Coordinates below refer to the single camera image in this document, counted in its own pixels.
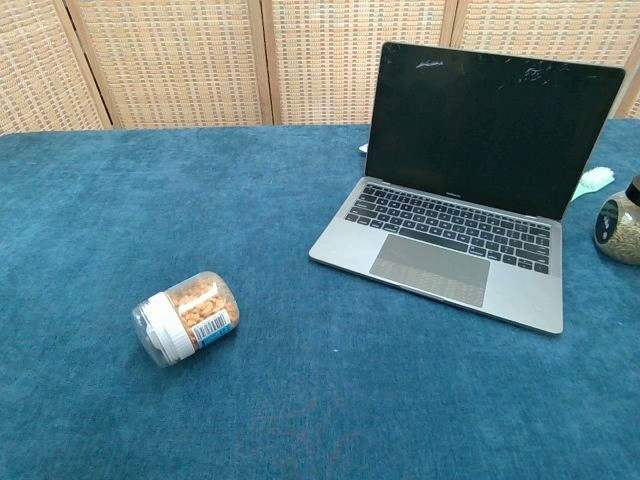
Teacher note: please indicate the grey laptop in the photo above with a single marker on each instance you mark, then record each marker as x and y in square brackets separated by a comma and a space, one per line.
[465, 150]

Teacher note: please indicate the clear peanut jar white lid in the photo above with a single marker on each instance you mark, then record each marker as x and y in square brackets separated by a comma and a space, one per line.
[200, 310]

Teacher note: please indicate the blue table cloth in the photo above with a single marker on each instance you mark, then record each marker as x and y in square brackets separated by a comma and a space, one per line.
[150, 210]

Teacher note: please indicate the woven wooden folding screen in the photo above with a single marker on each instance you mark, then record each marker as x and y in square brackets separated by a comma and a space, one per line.
[175, 60]

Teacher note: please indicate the mint green brush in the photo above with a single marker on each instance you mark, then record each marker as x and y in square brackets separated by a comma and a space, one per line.
[595, 181]

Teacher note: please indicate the glass grain jar black lid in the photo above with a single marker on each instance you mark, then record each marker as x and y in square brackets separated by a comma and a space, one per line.
[620, 225]

